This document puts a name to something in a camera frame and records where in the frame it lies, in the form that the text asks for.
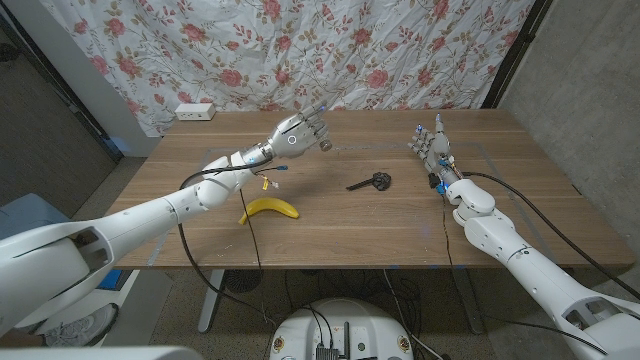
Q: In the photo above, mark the blue plastic bin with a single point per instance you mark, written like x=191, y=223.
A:
x=30, y=215

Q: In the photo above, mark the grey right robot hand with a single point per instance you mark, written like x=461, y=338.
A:
x=437, y=150

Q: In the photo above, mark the small black key-shaped tool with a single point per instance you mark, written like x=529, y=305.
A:
x=380, y=181

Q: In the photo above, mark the glass salt shaker silver cap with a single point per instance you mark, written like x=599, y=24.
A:
x=325, y=145

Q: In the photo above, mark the white power strip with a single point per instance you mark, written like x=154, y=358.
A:
x=195, y=112

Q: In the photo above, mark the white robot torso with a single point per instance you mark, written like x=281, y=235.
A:
x=100, y=354

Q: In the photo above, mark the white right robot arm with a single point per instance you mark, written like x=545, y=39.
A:
x=525, y=265

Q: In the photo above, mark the yellow toy banana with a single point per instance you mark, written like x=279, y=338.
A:
x=272, y=204

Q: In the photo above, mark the small black floor fan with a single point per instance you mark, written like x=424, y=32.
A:
x=244, y=281

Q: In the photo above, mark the white board with blue shapes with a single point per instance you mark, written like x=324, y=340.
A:
x=145, y=300

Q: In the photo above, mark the black backdrop stand pole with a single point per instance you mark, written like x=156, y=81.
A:
x=515, y=55

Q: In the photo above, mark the black door frame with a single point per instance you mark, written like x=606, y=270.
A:
x=75, y=110

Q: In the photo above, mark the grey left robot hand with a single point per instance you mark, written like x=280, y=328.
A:
x=295, y=137

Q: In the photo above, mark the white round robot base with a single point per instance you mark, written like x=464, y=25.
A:
x=350, y=320

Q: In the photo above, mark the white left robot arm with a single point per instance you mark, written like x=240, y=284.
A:
x=150, y=220

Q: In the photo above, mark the floral rose print backdrop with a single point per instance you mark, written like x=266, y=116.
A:
x=300, y=50

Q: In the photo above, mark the metal table leg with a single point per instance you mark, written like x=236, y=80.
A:
x=209, y=310
x=470, y=305

